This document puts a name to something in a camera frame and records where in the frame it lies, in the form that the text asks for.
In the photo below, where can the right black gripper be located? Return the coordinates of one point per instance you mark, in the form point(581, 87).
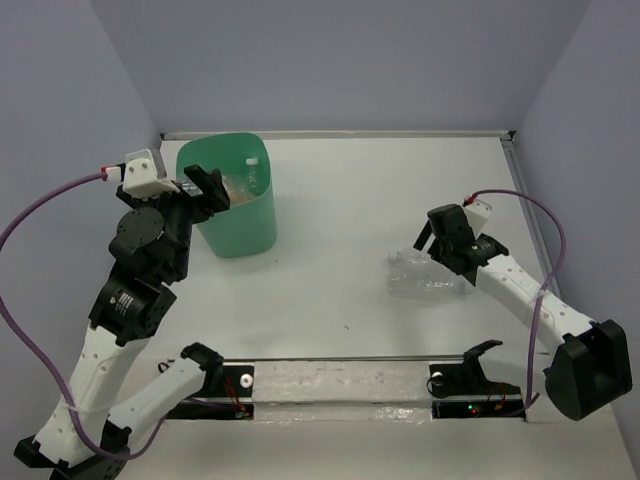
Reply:
point(423, 237)

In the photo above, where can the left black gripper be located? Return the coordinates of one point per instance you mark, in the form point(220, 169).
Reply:
point(215, 198)

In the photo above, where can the orange label tea bottle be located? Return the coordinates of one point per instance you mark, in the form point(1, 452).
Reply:
point(237, 189)

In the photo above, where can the clear bottle blue label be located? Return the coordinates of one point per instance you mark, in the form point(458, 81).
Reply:
point(253, 176)

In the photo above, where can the clear bottle blue-orange label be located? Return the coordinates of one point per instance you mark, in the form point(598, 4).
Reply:
point(189, 188)

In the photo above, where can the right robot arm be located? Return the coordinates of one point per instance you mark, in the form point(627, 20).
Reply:
point(589, 366)

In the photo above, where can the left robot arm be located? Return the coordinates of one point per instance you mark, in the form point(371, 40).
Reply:
point(90, 434)

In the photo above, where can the green plastic bin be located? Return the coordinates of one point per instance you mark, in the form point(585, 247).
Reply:
point(245, 229)

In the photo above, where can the clear crushed bottle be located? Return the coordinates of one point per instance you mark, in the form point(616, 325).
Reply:
point(427, 285)

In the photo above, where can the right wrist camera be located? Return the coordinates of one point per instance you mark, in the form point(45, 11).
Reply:
point(477, 213)

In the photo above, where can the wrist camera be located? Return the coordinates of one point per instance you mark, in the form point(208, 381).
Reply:
point(142, 175)
point(477, 213)

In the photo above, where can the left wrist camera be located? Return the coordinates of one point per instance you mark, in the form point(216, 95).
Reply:
point(142, 175)

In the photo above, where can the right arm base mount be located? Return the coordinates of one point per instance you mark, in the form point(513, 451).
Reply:
point(461, 390)

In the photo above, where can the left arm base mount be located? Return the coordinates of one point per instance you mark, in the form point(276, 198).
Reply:
point(228, 398)

